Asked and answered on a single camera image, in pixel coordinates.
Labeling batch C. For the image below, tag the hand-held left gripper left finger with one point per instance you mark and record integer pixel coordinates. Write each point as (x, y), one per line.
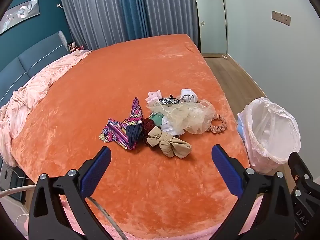
(96, 172)

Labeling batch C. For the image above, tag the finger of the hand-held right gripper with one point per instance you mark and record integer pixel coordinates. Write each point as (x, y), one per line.
(301, 165)

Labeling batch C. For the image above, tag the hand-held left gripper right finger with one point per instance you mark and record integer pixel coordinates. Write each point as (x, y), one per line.
(227, 170)

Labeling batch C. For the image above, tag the pink scrunchie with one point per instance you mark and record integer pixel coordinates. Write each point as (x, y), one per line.
(222, 123)

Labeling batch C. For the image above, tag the bin with white bag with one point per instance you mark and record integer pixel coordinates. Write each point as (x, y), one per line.
(270, 130)

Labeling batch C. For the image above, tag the striped colourful cloth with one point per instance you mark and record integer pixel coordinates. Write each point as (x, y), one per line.
(135, 120)

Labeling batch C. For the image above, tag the beige fabric bow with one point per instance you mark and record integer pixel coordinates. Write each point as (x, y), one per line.
(167, 142)

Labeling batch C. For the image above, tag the dark red scrunchie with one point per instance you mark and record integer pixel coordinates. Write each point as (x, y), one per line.
(148, 125)

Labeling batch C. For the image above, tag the plain white cloth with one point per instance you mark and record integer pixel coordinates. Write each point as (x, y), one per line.
(167, 128)

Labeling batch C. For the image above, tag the green cloth item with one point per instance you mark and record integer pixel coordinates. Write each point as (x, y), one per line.
(157, 120)

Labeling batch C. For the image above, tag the white patterned sock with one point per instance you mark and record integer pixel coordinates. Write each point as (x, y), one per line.
(186, 93)

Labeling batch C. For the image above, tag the leopard print headband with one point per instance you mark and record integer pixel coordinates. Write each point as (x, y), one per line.
(170, 100)

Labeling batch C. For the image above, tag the light pink hair bow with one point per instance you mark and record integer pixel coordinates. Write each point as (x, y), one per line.
(152, 96)

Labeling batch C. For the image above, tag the pink fleece sheet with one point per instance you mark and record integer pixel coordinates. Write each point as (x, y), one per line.
(155, 236)

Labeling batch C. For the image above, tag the bedside socket panel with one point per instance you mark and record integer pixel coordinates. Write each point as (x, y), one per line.
(7, 173)

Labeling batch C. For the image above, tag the orange bed blanket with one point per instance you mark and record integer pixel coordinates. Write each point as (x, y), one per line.
(125, 80)

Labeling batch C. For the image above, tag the pink quilt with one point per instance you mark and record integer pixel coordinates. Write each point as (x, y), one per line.
(37, 87)

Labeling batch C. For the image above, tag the red plush toy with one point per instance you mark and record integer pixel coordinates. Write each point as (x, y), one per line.
(80, 47)

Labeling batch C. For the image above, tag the small doll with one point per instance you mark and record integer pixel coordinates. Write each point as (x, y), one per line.
(72, 46)

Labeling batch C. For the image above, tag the blue padded headboard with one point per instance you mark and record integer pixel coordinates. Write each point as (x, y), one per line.
(32, 55)

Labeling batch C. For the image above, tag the grey chair back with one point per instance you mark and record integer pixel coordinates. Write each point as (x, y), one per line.
(63, 40)

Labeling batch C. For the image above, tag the standing mirror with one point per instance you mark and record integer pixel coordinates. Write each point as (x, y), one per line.
(211, 17)

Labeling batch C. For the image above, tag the grey curtain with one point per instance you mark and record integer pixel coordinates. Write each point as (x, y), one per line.
(90, 12)
(172, 7)

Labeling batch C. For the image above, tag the blue curtain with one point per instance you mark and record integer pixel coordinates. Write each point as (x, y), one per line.
(135, 7)

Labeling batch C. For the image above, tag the wall switch panel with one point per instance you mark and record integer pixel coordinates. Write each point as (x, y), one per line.
(281, 18)

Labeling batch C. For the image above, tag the wall poster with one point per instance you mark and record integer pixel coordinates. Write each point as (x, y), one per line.
(20, 13)

